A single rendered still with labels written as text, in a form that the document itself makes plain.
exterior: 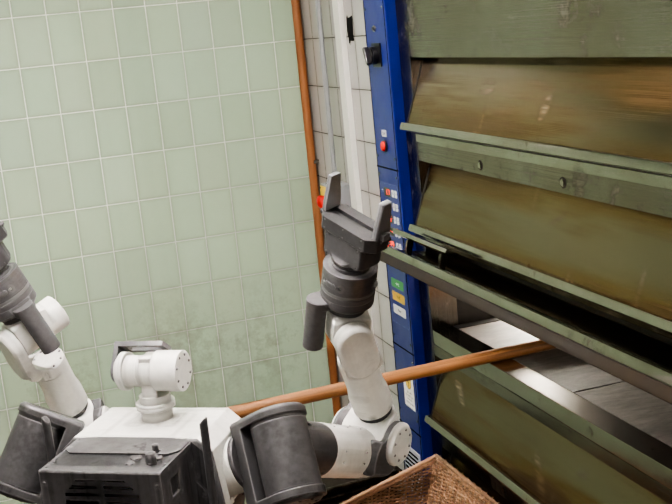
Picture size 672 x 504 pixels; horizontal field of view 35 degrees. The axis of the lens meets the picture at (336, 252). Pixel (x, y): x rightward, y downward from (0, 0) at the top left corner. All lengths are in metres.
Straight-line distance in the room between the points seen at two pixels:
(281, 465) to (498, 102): 1.01
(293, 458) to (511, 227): 0.89
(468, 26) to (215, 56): 1.28
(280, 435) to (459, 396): 1.19
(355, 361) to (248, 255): 1.87
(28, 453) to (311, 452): 0.48
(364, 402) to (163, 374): 0.36
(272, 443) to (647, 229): 0.75
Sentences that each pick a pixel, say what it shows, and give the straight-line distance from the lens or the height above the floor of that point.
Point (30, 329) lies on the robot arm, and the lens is 1.95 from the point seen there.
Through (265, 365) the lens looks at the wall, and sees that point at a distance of 3.70.
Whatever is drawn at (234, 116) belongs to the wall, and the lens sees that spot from 3.54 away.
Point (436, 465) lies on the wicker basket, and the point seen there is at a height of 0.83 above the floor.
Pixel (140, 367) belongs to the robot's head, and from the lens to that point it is 1.76.
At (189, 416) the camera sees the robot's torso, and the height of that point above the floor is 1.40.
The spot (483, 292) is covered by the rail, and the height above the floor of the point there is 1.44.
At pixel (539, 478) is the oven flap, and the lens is 2.44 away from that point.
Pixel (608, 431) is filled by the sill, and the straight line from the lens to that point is 2.16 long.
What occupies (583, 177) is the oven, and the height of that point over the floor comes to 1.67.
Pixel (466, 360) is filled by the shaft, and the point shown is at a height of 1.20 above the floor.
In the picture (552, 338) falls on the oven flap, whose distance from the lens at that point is 1.95.
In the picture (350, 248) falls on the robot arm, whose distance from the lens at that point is 1.66.
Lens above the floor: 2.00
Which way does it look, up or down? 12 degrees down
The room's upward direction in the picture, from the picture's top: 6 degrees counter-clockwise
